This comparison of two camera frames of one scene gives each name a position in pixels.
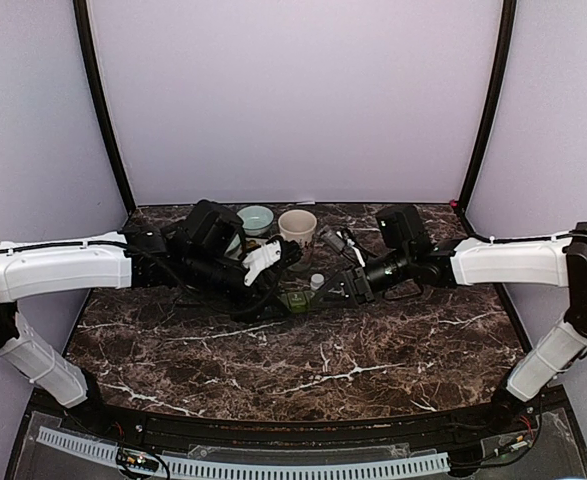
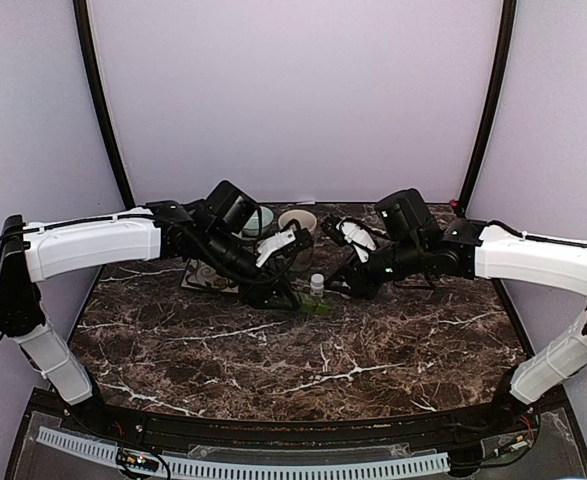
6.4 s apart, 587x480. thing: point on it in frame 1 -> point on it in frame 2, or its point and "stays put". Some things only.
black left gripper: x=249 y=310 -> x=257 y=291
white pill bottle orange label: x=317 y=280 stays put
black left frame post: x=81 y=8 stays put
